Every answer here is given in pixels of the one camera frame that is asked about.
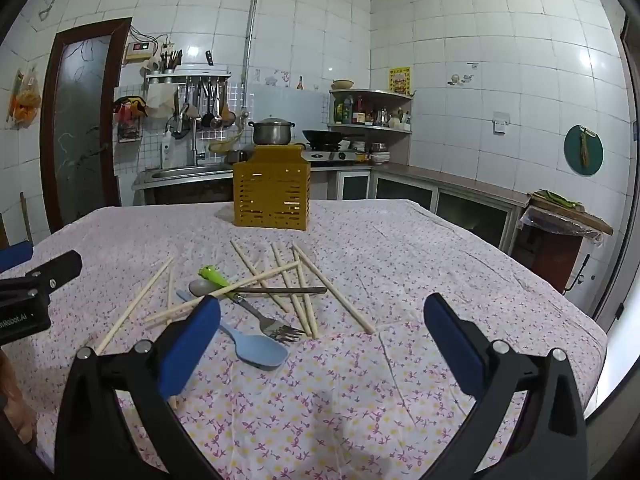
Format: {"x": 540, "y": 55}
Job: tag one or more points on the grey wall pipe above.
{"x": 252, "y": 15}

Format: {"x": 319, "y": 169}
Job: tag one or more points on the yellow slotted utensil holder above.
{"x": 270, "y": 195}

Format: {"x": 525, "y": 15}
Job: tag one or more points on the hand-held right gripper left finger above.
{"x": 192, "y": 340}

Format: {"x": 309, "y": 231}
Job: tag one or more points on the pink floral tablecloth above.
{"x": 400, "y": 285}

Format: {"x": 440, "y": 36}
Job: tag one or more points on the stack of small bowls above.
{"x": 380, "y": 152}

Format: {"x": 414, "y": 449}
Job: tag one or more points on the yellow wall poster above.
{"x": 400, "y": 80}

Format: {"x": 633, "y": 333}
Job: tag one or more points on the white plastic bag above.
{"x": 162, "y": 100}

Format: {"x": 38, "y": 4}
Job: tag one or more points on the orange plastic bag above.
{"x": 27, "y": 102}

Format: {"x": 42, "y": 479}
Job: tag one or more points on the chrome faucet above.
{"x": 194, "y": 145}

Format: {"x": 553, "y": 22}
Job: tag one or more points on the round teal cutting board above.
{"x": 572, "y": 152}

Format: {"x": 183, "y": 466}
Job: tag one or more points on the black wok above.
{"x": 322, "y": 136}

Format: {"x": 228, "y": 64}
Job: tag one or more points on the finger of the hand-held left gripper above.
{"x": 50, "y": 272}
{"x": 15, "y": 256}

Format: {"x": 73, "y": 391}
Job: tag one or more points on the row of condiment bottles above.
{"x": 352, "y": 110}

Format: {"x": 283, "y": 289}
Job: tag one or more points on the green vegetables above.
{"x": 557, "y": 199}

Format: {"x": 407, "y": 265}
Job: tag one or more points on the pile of wooden chopsticks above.
{"x": 309, "y": 322}

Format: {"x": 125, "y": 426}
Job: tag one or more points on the wall power switch box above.
{"x": 138, "y": 50}

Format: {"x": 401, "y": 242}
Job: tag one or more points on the person's left forearm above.
{"x": 12, "y": 400}

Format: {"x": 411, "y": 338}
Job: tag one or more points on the steel kitchen sink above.
{"x": 185, "y": 172}

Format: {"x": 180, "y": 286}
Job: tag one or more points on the metal utensil cup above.
{"x": 170, "y": 60}

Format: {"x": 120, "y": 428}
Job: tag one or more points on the light blue plastic spoon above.
{"x": 260, "y": 350}

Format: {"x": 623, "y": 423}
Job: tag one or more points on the brown framed glass door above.
{"x": 80, "y": 125}

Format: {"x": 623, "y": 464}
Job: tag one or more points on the row of hanging kitchen utensils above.
{"x": 207, "y": 105}

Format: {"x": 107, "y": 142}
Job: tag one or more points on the steel gas stove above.
{"x": 330, "y": 155}

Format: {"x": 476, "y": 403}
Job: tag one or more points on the white wall socket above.
{"x": 500, "y": 123}

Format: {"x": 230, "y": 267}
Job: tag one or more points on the corner wall shelf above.
{"x": 372, "y": 130}

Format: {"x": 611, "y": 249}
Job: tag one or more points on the steel cooking pot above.
{"x": 272, "y": 132}

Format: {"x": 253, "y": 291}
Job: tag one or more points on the beige bowl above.
{"x": 342, "y": 84}

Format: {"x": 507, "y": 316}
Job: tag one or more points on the metal wall utensil shelf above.
{"x": 187, "y": 77}

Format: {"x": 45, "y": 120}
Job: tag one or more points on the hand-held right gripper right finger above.
{"x": 450, "y": 340}

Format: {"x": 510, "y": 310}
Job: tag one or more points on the kitchen counter cabinets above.
{"x": 450, "y": 195}

